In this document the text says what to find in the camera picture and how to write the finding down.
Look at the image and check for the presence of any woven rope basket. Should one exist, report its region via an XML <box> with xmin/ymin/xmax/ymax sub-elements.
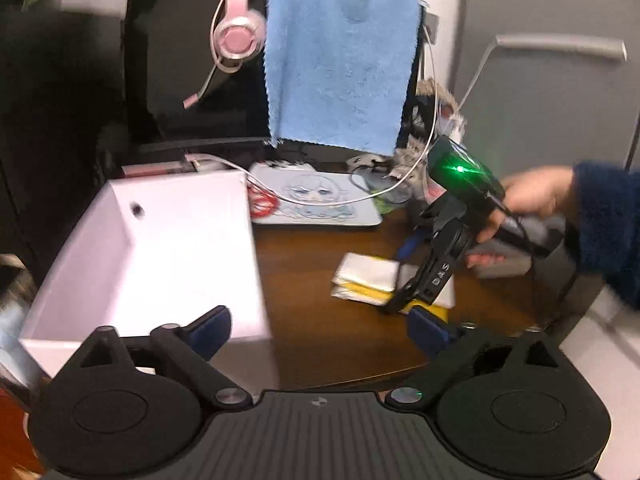
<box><xmin>395</xmin><ymin>79</ymin><xmax>461</xmax><ymax>171</ymax></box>

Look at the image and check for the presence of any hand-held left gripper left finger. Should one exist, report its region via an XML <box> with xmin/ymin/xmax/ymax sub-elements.
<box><xmin>50</xmin><ymin>305</ymin><xmax>253</xmax><ymax>413</ymax></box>

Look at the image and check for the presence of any black computer monitor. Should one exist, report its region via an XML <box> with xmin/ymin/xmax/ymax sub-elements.
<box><xmin>122</xmin><ymin>0</ymin><xmax>431</xmax><ymax>161</ymax></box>

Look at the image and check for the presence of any white and yellow plastic bag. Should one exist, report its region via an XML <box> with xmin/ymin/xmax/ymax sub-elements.
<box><xmin>330</xmin><ymin>252</ymin><xmax>456</xmax><ymax>311</ymax></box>

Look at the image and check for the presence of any white charging cable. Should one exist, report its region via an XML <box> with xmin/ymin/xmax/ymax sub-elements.
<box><xmin>187</xmin><ymin>80</ymin><xmax>443</xmax><ymax>208</ymax></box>

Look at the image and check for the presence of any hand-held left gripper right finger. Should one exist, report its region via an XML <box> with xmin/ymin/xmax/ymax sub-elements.
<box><xmin>382</xmin><ymin>306</ymin><xmax>583</xmax><ymax>411</ymax></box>

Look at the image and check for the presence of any white cardboard drawer box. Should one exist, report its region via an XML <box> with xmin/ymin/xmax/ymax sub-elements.
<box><xmin>19</xmin><ymin>170</ymin><xmax>273</xmax><ymax>381</ymax></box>

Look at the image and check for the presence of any blue towel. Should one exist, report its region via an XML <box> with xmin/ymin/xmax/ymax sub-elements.
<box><xmin>262</xmin><ymin>0</ymin><xmax>421</xmax><ymax>157</ymax></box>

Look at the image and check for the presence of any person's right forearm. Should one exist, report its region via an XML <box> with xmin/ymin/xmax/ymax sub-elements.
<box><xmin>565</xmin><ymin>160</ymin><xmax>640</xmax><ymax>311</ymax></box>

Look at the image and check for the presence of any pink edged phone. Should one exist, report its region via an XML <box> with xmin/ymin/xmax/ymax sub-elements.
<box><xmin>122</xmin><ymin>157</ymin><xmax>201</xmax><ymax>178</ymax></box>

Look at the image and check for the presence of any person's right hand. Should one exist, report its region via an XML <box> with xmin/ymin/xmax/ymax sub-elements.
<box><xmin>465</xmin><ymin>167</ymin><xmax>576</xmax><ymax>271</ymax></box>

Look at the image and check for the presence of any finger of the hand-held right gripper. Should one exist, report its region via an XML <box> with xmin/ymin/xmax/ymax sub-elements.
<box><xmin>384</xmin><ymin>217</ymin><xmax>473</xmax><ymax>315</ymax></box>
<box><xmin>397</xmin><ymin>200</ymin><xmax>451</xmax><ymax>273</ymax></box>

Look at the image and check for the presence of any red cable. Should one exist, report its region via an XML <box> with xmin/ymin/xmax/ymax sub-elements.
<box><xmin>247</xmin><ymin>185</ymin><xmax>281</xmax><ymax>221</ymax></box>

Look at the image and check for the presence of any anime print pad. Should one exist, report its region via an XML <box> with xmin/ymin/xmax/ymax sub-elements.
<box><xmin>247</xmin><ymin>161</ymin><xmax>383</xmax><ymax>228</ymax></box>

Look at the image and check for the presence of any white plastic strip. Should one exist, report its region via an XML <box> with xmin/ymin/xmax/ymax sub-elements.
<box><xmin>494</xmin><ymin>34</ymin><xmax>627</xmax><ymax>63</ymax></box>

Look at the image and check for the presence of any pink headset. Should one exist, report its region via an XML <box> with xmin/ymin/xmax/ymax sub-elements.
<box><xmin>182</xmin><ymin>0</ymin><xmax>268</xmax><ymax>110</ymax></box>

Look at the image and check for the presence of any small white device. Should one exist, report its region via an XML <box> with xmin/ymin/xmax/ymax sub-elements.
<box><xmin>347</xmin><ymin>155</ymin><xmax>386</xmax><ymax>171</ymax></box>

